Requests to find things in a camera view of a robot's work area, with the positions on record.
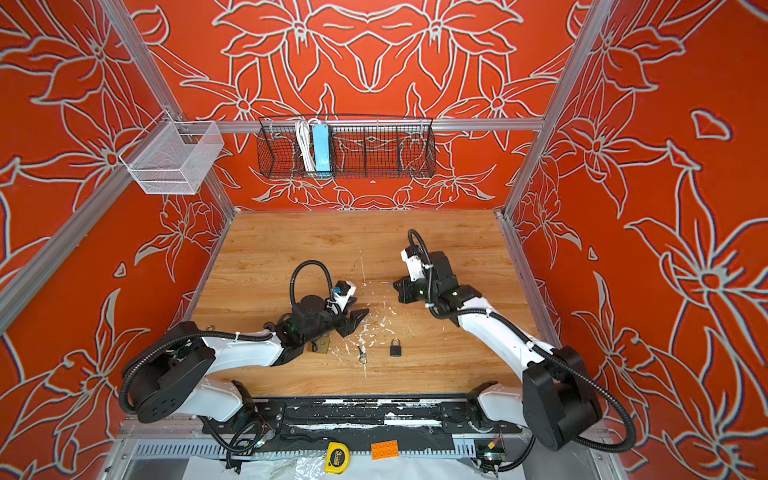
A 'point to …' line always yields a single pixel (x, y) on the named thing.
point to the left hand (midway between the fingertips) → (362, 303)
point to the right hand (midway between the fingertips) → (390, 283)
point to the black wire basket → (359, 148)
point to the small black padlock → (395, 348)
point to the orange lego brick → (385, 450)
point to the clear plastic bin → (172, 157)
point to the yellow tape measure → (337, 458)
